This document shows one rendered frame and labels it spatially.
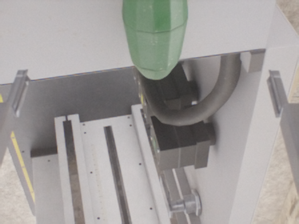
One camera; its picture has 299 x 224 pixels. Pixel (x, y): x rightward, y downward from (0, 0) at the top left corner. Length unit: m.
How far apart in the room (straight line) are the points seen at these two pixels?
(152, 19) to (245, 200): 0.21
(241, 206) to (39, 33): 0.22
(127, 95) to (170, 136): 1.15
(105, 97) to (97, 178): 0.27
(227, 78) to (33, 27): 0.15
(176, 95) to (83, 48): 0.25
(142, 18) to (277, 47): 0.09
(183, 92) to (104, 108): 1.15
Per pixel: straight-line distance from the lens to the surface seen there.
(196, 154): 0.43
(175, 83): 0.47
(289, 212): 3.14
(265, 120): 0.29
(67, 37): 0.21
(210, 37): 0.23
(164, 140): 0.42
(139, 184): 1.46
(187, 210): 0.56
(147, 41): 0.19
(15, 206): 2.60
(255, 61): 0.29
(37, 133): 1.66
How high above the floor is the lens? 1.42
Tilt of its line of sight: 42 degrees down
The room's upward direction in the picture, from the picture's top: 164 degrees clockwise
